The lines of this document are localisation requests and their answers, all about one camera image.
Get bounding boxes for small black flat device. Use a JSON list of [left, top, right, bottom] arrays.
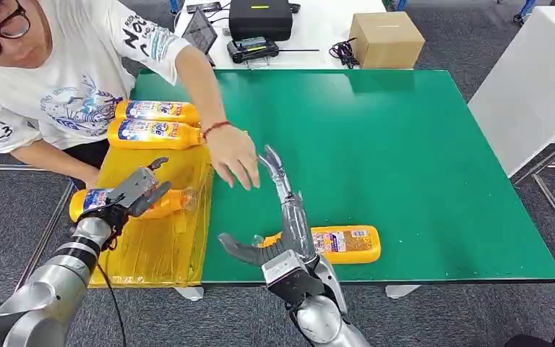
[[186, 1, 223, 14]]

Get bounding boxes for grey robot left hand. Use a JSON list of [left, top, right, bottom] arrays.
[[126, 157, 172, 219]]

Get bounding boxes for green table mat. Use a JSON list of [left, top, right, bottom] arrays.
[[131, 68, 555, 287]]

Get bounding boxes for white table foot pad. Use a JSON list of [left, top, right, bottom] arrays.
[[384, 286, 422, 301], [174, 286, 205, 301]]

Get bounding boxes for black cable bundle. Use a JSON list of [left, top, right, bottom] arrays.
[[329, 37, 361, 69]]

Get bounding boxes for yellow plastic sheet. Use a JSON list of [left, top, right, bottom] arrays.
[[88, 143, 215, 288]]

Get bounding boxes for red wrist bracelet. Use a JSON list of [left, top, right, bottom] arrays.
[[202, 120, 233, 141]]

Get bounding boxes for orange drink bottle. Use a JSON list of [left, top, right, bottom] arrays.
[[114, 99, 201, 127], [107, 119, 205, 151], [69, 187, 197, 223], [257, 225, 382, 266]]

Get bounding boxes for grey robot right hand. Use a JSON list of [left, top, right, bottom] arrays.
[[218, 145, 318, 267]]

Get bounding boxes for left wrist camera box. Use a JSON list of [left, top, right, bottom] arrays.
[[79, 166, 160, 238]]

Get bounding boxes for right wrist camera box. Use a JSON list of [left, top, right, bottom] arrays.
[[262, 249, 327, 304]]

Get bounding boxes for black tablet on stand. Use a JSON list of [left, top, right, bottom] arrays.
[[181, 8, 220, 67]]

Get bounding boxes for person's left hand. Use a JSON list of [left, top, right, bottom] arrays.
[[205, 125, 262, 192]]

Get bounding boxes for brown cardboard box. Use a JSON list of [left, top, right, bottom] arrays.
[[348, 12, 426, 70]]

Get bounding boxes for empty white table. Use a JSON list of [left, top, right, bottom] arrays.
[[468, 7, 555, 178]]

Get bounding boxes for black eyeglasses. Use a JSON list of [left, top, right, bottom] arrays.
[[0, 4, 32, 64]]

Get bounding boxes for person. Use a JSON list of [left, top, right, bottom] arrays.
[[0, 0, 262, 192]]

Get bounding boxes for black carrying case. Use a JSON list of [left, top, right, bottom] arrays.
[[228, 0, 293, 42]]

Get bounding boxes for black handheld controller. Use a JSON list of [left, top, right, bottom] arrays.
[[225, 36, 281, 64]]

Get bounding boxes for white table with equipment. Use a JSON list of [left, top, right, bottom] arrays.
[[169, 0, 387, 72]]

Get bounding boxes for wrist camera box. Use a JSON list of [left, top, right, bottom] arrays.
[[79, 166, 160, 238], [262, 249, 327, 304]]

